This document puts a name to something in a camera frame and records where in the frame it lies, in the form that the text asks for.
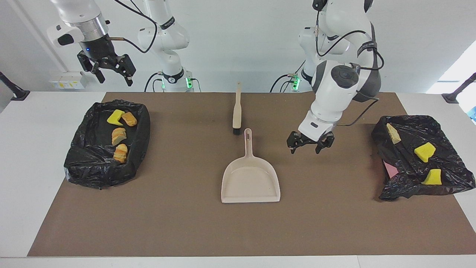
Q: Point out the black camera stand clamp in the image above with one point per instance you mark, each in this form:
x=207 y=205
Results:
x=452 y=97
x=16 y=93

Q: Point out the black trash bag lined bin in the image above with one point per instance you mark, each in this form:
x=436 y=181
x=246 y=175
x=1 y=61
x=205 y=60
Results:
x=93 y=167

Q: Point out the beige plastic dustpan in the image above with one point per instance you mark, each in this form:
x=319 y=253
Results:
x=251 y=182

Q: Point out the green and yellow sponge piece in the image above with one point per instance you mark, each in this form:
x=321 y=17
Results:
x=114 y=117

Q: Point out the white wall socket box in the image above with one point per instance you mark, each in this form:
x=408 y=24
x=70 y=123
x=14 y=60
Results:
x=68 y=81

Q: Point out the orange striped croissant piece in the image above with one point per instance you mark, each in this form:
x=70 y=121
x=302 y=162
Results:
x=121 y=153
x=393 y=134

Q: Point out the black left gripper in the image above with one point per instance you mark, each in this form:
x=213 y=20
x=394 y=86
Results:
x=310 y=139

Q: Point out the brown table mat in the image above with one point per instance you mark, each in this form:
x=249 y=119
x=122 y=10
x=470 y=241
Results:
x=223 y=230

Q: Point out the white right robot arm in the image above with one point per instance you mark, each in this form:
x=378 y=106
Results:
x=163 y=37

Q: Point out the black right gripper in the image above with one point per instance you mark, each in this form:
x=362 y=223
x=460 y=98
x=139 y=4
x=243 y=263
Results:
x=100 y=52

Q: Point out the light blue object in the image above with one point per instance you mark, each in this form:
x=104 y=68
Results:
x=473 y=113

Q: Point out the crumpled black trash bag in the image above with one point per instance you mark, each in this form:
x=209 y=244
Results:
x=409 y=156

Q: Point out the brown croquette bread roll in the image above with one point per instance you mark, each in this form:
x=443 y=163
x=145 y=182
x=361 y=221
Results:
x=129 y=119

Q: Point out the pale flaky croissant piece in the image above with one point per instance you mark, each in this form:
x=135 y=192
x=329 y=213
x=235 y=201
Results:
x=119 y=136

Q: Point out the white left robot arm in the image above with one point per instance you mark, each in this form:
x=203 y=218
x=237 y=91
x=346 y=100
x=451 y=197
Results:
x=334 y=82

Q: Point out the pink plastic bin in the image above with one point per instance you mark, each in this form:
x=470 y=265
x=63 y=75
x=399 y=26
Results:
x=390 y=170

